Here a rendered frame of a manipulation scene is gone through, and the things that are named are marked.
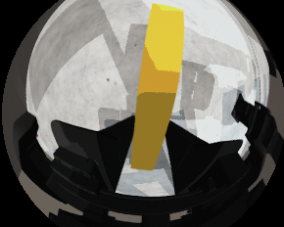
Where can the yellow bar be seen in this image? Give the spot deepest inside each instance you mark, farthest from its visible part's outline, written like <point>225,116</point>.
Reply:
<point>158,81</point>

